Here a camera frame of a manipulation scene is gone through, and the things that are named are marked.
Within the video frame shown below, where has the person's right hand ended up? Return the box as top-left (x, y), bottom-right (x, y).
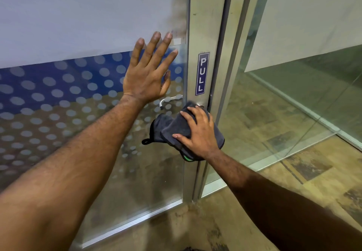
top-left (172, 106), bottom-right (220, 160)

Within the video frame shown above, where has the person's left hand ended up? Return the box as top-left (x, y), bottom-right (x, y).
top-left (122, 31), bottom-right (179, 106)

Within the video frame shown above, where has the dark grey microfibre cloth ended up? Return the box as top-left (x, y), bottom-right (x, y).
top-left (141, 102), bottom-right (225, 163)

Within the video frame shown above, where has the person's right forearm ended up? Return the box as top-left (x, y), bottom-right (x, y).
top-left (205, 149), bottom-right (362, 251)

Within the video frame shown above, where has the person's left forearm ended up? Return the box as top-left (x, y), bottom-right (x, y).
top-left (0, 95), bottom-right (148, 251)

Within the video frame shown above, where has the blue door sign sticker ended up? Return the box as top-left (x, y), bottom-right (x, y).
top-left (195, 52), bottom-right (210, 96)

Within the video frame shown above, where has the glass door with dotted film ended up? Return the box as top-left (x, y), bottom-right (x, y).
top-left (0, 0), bottom-right (230, 251)

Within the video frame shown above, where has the glass partition panel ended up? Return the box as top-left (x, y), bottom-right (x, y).
top-left (201, 0), bottom-right (362, 198)

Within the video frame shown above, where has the silver lever door handle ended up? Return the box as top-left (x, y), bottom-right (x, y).
top-left (159, 94), bottom-right (184, 109)

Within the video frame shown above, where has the aluminium door frame post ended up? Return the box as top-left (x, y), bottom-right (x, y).
top-left (192, 0), bottom-right (275, 201)

